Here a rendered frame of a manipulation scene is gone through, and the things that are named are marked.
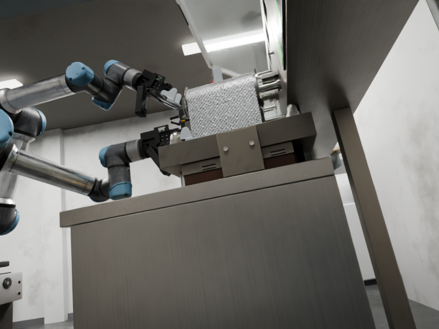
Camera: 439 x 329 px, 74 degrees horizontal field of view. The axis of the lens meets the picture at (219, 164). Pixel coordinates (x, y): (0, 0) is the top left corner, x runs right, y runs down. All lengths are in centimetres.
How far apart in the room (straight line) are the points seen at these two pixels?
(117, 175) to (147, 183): 383
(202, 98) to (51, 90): 52
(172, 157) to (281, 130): 29
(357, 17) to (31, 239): 545
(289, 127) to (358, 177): 40
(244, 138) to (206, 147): 10
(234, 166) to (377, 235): 55
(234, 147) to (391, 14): 42
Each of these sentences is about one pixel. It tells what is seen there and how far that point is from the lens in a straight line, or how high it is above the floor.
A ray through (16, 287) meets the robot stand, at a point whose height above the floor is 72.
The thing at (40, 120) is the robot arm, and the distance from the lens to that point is 145.
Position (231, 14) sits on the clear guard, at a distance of 156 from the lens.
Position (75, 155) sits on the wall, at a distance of 550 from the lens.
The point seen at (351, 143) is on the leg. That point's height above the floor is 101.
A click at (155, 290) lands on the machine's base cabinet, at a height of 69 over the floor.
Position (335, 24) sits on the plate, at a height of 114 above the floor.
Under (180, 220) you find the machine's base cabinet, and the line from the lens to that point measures 67.
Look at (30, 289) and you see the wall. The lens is 567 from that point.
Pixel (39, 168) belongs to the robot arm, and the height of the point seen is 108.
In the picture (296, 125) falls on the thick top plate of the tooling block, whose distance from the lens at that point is 73.
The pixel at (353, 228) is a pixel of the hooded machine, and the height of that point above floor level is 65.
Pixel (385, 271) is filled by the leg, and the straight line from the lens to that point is 107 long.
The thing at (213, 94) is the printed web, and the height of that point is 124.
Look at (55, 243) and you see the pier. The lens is 530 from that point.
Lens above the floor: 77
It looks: 14 degrees up
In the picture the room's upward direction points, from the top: 9 degrees counter-clockwise
